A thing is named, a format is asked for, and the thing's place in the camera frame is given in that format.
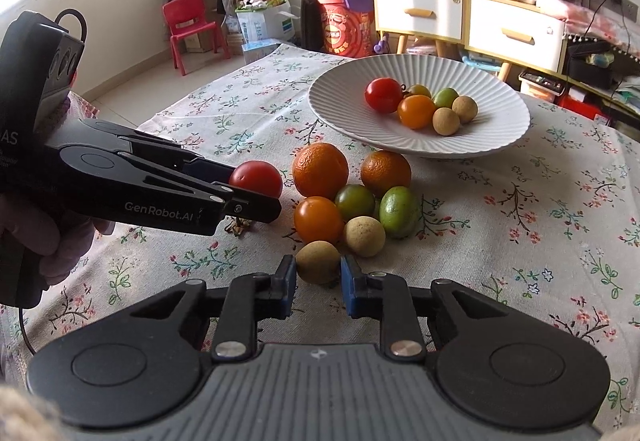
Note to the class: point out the blue and white carton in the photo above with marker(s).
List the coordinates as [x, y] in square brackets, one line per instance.
[260, 50]

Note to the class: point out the beige fuzzy clothing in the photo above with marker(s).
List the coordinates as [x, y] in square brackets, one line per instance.
[25, 416]

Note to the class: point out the white ribbed plate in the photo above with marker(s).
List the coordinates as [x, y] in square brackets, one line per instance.
[475, 141]

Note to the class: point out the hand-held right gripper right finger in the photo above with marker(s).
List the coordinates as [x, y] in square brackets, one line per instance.
[350, 288]

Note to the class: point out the low wooden drawer cabinet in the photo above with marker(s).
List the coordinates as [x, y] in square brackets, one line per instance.
[515, 31]

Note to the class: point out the white cardboard box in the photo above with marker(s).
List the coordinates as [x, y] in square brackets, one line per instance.
[265, 23]

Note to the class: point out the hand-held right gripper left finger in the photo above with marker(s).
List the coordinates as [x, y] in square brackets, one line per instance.
[286, 288]

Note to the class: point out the black bag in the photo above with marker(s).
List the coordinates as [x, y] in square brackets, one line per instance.
[585, 71]

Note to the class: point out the floral tablecloth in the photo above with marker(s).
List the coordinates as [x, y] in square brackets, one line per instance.
[500, 246]

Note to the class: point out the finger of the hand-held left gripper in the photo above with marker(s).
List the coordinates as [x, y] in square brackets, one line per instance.
[210, 171]
[250, 208]

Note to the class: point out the small mandarin orange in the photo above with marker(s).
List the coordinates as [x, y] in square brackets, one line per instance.
[386, 172]

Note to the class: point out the orange tomato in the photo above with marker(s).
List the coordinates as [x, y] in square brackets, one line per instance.
[415, 112]
[318, 219]

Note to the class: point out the pink floral cloth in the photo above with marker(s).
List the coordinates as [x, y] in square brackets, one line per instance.
[600, 21]

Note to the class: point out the clear storage box pink contents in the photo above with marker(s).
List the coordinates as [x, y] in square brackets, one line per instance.
[425, 48]

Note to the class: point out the red tomato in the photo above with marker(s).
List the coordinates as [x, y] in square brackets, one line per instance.
[257, 176]
[383, 95]

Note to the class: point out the dried tomato calyx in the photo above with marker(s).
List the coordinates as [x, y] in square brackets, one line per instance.
[239, 227]

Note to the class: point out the red box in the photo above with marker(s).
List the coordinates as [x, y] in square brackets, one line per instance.
[582, 108]

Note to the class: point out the wall socket row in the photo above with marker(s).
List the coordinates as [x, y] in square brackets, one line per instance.
[625, 3]

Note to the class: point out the large mandarin orange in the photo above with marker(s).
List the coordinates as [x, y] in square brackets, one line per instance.
[320, 170]

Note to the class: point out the clear storage box blue lid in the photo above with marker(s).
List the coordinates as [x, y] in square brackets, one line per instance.
[480, 63]

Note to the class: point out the black appliance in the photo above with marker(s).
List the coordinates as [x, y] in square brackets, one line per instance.
[310, 23]

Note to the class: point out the person's left hand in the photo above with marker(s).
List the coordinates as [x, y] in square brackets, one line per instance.
[75, 251]

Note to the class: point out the green jujube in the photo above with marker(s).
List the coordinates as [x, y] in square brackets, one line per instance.
[445, 96]
[398, 212]

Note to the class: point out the pile of papers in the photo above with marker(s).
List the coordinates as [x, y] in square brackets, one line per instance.
[627, 93]

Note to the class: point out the red printed bucket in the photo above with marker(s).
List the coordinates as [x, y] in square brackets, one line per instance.
[345, 31]

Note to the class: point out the clear storage box dark lid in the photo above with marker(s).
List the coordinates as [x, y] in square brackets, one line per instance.
[540, 86]

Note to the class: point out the red plastic chair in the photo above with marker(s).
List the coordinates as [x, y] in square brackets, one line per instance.
[192, 23]

